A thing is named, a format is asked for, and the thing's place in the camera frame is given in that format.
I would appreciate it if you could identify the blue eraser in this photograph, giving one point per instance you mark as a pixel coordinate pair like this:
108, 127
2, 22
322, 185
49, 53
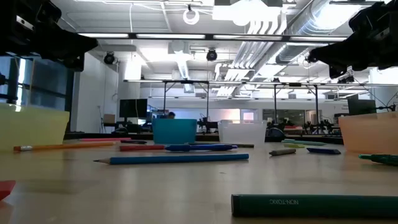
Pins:
323, 151

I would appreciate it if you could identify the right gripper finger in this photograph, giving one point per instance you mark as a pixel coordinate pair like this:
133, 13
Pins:
339, 71
335, 53

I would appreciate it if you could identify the silver ventilation duct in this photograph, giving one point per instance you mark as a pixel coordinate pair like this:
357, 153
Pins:
311, 28

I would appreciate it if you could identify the pink pencil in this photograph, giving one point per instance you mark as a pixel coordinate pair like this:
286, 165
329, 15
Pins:
105, 139

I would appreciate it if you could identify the black computer monitor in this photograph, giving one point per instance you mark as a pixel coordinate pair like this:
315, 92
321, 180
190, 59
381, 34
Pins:
133, 108
360, 106

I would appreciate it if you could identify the person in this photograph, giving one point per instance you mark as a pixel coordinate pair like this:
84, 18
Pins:
171, 115

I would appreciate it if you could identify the teal plastic bin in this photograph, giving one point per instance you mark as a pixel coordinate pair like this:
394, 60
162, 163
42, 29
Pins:
174, 130

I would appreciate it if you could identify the gray crayon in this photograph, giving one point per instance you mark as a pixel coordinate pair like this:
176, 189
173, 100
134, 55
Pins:
283, 152

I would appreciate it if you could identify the black beam with light strips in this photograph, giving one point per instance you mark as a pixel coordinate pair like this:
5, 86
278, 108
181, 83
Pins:
132, 36

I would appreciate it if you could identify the black aluminium table frame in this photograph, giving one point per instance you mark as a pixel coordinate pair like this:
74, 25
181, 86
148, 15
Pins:
93, 136

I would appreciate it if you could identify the yellow-green crayon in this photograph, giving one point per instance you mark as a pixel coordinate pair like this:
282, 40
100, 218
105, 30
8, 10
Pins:
293, 146

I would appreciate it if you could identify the black metal rig frame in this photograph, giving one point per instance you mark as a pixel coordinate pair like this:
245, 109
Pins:
186, 81
295, 84

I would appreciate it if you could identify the black hanging camera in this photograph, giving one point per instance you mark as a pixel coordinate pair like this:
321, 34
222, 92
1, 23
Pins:
211, 55
109, 58

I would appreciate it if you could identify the blue pen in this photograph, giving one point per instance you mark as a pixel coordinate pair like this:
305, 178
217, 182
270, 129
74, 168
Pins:
199, 147

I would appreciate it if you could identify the orange pencil with eraser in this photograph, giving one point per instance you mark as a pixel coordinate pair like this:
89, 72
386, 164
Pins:
68, 145

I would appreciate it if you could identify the short black crayon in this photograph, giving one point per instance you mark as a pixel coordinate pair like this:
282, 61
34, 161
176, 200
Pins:
133, 142

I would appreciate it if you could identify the red eraser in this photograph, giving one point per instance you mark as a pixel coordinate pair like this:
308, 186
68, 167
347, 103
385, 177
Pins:
5, 188

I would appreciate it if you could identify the cardboard box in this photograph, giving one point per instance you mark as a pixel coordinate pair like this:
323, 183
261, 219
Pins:
109, 119

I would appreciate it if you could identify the blue pencil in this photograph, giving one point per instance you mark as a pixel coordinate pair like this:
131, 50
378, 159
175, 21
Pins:
174, 159

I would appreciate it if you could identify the green pen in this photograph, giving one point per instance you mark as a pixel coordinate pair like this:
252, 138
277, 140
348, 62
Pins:
382, 159

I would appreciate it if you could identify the orange translucent plastic bin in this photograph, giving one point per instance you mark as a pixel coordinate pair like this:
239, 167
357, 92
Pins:
370, 133

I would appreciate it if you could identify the yellow translucent plastic bin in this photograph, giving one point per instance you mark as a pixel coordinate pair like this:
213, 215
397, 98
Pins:
31, 127

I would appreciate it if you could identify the light green pencil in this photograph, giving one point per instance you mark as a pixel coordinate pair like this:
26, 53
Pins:
304, 142

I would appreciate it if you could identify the clear plastic bin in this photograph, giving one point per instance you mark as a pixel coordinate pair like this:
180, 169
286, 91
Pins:
242, 132

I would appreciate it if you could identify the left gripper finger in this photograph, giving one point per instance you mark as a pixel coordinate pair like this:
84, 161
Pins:
68, 43
76, 63

